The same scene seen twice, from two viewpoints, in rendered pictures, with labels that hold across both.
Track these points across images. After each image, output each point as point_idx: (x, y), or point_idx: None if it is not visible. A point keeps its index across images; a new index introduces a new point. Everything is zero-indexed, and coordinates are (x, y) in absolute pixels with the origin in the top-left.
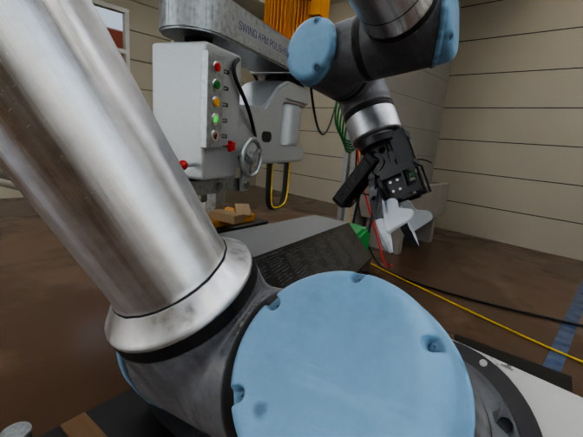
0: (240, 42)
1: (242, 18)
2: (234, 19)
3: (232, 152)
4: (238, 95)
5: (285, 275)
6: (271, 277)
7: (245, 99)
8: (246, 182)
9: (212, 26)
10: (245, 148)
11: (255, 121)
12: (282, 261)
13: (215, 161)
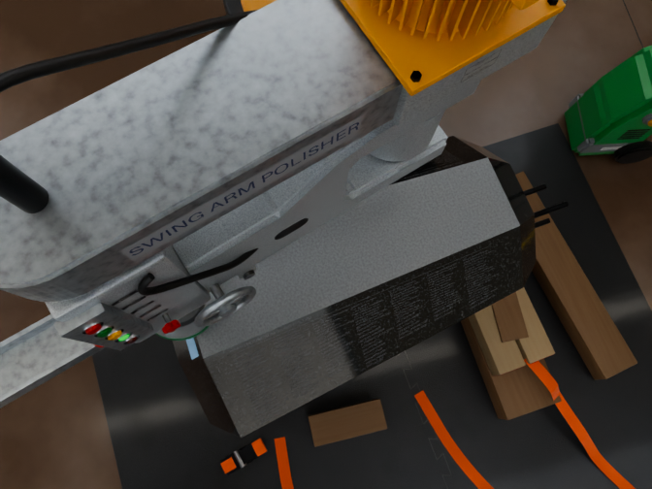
0: (150, 255)
1: (137, 243)
2: (113, 260)
3: (191, 301)
4: (177, 278)
5: (298, 352)
6: (270, 360)
7: (191, 282)
8: (246, 277)
9: (60, 299)
10: (201, 321)
11: (248, 245)
12: (302, 335)
13: (153, 328)
